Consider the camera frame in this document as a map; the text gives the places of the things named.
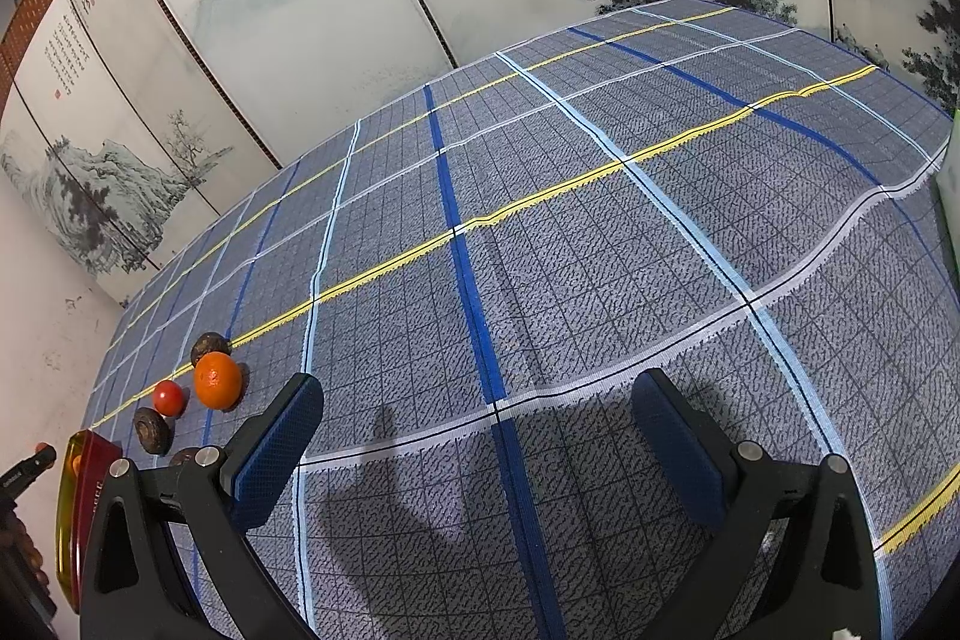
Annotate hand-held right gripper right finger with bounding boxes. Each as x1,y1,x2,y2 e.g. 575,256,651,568
632,371,882,640

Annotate red tin box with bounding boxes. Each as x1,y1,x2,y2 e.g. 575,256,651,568
55,430,125,611

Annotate blue plaid tablecloth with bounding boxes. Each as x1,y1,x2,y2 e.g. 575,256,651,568
79,0,960,640

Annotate orange mandarin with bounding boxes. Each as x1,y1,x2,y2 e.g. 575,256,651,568
193,351,243,413

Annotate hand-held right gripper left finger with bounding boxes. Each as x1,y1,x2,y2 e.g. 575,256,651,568
79,372,325,640

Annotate green tissue packet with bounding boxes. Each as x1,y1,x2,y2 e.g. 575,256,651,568
932,107,960,281

